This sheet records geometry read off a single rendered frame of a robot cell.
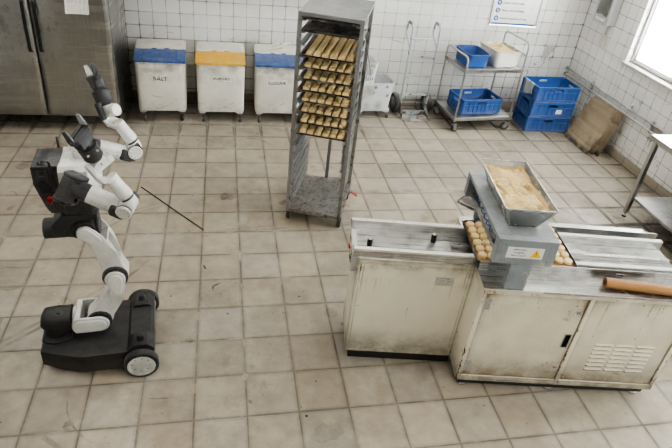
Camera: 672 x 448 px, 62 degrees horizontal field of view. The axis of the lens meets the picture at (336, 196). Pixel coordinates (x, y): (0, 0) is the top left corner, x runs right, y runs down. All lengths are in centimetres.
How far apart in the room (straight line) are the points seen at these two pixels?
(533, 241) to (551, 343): 81
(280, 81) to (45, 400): 410
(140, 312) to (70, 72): 318
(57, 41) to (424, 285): 436
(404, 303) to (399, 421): 68
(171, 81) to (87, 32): 97
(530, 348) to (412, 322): 72
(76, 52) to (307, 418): 427
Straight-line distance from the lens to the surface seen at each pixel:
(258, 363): 372
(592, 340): 376
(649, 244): 409
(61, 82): 638
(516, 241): 307
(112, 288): 347
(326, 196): 503
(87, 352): 369
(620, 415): 414
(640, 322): 378
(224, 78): 641
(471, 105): 713
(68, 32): 618
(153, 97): 655
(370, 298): 342
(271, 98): 653
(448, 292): 346
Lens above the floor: 281
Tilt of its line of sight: 32 degrees down
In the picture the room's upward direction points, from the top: 7 degrees clockwise
